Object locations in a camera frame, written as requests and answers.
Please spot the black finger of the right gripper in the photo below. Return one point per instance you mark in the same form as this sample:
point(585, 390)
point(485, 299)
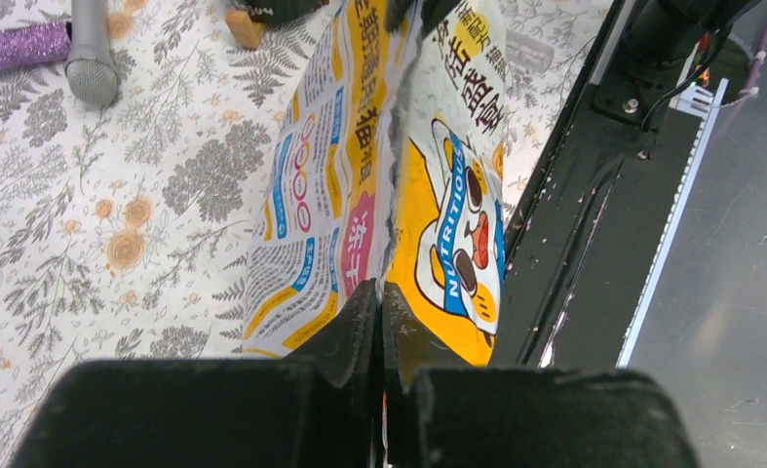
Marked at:
point(397, 11)
point(433, 12)

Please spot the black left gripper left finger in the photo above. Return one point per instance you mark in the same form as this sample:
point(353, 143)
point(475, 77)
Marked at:
point(319, 406)

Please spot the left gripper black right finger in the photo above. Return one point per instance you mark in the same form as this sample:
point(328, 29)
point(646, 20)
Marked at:
point(442, 412)

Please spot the pet food bag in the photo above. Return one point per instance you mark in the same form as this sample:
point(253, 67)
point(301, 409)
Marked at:
point(387, 173)

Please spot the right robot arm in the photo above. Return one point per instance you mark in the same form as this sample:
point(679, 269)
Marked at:
point(659, 34)

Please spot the black bowl paw print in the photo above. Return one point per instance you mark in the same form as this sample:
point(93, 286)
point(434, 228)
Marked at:
point(278, 11)

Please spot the wooden bowl stand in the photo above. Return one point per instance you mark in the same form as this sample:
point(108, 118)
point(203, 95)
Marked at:
point(246, 32)

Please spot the grey microphone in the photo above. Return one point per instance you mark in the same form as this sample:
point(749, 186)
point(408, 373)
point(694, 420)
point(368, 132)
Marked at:
point(90, 70)

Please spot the purple glitter microphone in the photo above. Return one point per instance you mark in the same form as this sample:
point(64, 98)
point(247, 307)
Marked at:
point(34, 45)

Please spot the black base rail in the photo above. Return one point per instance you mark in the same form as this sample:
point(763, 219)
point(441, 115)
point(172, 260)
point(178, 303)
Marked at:
point(593, 229)

